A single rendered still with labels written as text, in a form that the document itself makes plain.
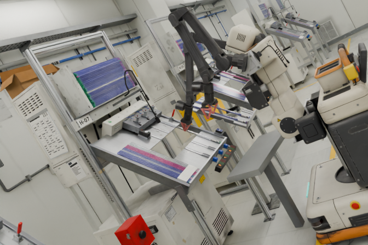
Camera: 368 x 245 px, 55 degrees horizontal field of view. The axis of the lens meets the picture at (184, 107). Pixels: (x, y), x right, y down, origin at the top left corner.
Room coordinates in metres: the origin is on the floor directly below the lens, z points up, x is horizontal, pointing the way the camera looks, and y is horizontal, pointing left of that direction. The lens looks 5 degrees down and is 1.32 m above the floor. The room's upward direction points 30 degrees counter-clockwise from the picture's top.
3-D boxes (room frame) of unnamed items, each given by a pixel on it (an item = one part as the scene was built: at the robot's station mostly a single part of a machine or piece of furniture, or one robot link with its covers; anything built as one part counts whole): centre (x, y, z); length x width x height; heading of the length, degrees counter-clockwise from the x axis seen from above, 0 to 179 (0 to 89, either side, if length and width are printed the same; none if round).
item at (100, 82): (2.61, 0.43, 1.52); 0.51 x 0.13 x 0.27; 148
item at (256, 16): (6.87, -2.07, 0.95); 1.36 x 0.82 x 1.90; 58
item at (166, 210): (2.62, 0.56, 0.31); 0.70 x 0.65 x 0.62; 148
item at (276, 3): (8.09, -2.86, 0.95); 1.36 x 0.82 x 1.90; 58
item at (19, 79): (2.67, 0.74, 1.82); 0.68 x 0.30 x 0.20; 148
